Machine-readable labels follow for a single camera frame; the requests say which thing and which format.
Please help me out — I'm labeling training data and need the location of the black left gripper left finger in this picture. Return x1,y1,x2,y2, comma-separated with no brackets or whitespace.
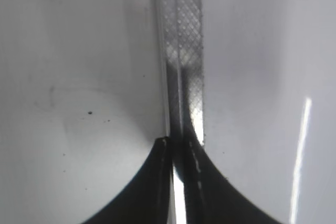
85,136,172,223

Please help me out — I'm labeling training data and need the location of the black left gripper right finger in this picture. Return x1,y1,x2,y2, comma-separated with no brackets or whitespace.
183,140,279,223

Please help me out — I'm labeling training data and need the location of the silver framed whiteboard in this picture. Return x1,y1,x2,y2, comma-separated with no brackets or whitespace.
1,0,335,223

